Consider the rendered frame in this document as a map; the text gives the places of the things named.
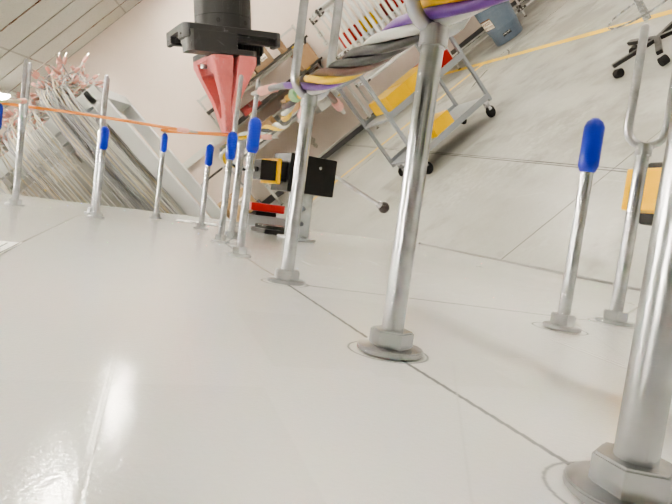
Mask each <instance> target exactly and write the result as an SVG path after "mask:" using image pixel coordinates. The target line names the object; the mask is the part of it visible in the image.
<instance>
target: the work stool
mask: <svg viewBox="0 0 672 504"><path fill-rule="evenodd" d="M633 1H634V3H633V4H631V5H630V6H628V7H627V8H625V9H624V10H623V11H621V12H620V13H619V14H617V15H616V16H615V17H614V18H613V19H612V20H611V21H610V22H609V24H608V27H609V25H610V24H611V23H612V22H613V20H614V19H616V18H617V17H618V16H619V15H620V14H622V13H623V12H624V11H626V10H627V9H629V8H630V7H632V6H633V5H636V7H637V9H638V11H639V13H640V15H641V16H640V17H638V18H636V19H634V20H632V21H630V22H628V23H625V24H623V25H620V26H617V27H614V28H608V29H610V30H613V29H618V28H621V27H623V26H626V25H628V24H630V23H632V22H634V21H636V20H638V19H640V18H642V19H643V21H647V20H649V19H650V18H651V15H650V12H652V11H653V10H655V9H657V8H658V7H660V6H661V5H662V4H664V3H665V2H666V1H668V0H664V1H663V2H661V3H660V4H659V5H657V6H656V7H654V8H653V9H651V10H650V11H648V9H647V7H646V5H645V3H644V1H643V0H633ZM670 35H672V21H671V22H670V23H669V24H668V25H667V26H666V27H665V28H664V29H663V30H662V31H661V32H660V33H658V34H657V35H656V36H650V37H648V42H647V48H648V47H649V46H651V45H653V44H655V52H656V55H660V54H662V53H663V46H662V40H661V39H664V38H666V37H668V36H670ZM638 40H639V38H637V39H631V40H629V41H628V42H627V44H628V46H629V45H633V46H631V48H630V49H629V54H627V55H626V56H624V57H622V58H621V59H619V60H618V61H616V62H614V63H613V64H612V67H613V68H616V67H618V66H619V65H621V64H622V63H624V62H626V61H627V60H629V59H630V58H632V57H633V56H635V55H636V52H637V46H638V45H636V44H638ZM657 61H658V63H659V65H660V66H662V67H663V66H665V65H666V64H668V63H669V62H670V58H669V56H668V55H666V54H664V55H662V56H661V57H660V58H658V59H657ZM624 73H625V72H624V70H623V68H619V69H615V70H614V71H613V74H612V75H613V77H614V78H620V77H623V76H624Z"/></svg>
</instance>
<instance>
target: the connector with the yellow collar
mask: <svg viewBox="0 0 672 504"><path fill-rule="evenodd" d="M276 169H277V161H271V160H264V159H255V164H254V172H253V179H257V180H270V181H276ZM287 169H288V163H286V162H282V164H281V175H280V182H286V177H287Z"/></svg>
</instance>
